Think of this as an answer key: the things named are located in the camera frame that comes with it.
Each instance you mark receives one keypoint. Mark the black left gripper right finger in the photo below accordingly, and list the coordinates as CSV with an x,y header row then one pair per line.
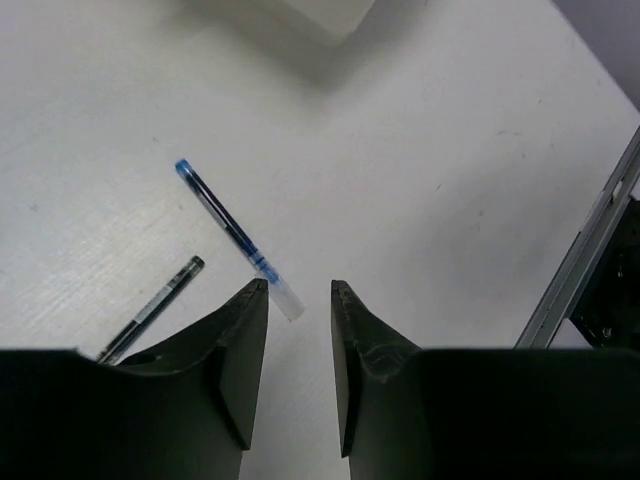
x,y
411,413

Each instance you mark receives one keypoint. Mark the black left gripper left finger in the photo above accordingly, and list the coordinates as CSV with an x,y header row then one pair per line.
x,y
181,409

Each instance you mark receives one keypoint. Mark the black gel pen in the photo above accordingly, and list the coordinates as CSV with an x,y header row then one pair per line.
x,y
118,346

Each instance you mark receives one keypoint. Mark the dark blue gel pen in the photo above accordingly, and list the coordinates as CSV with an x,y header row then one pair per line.
x,y
280,292

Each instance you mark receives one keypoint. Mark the white drawer cabinet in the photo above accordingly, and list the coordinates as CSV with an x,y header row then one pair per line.
x,y
328,23

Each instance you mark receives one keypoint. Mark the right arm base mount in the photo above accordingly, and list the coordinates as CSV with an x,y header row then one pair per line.
x,y
607,314

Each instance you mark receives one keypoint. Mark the aluminium table edge rail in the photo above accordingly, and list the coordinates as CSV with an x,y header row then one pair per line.
x,y
572,277

